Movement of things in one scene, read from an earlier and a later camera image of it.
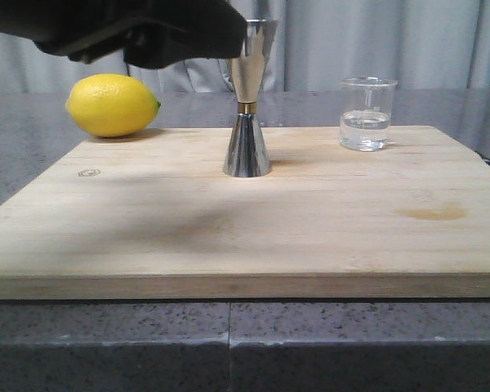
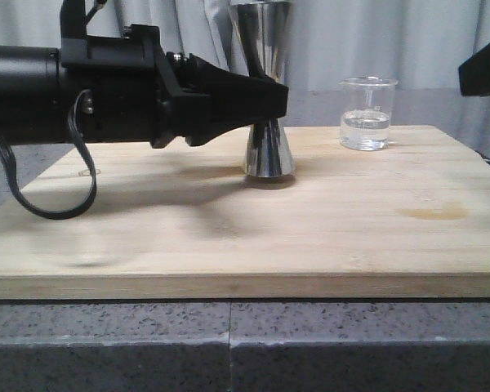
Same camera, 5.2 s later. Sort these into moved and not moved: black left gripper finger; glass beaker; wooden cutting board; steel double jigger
Moved: black left gripper finger; steel double jigger
Not moved: wooden cutting board; glass beaker
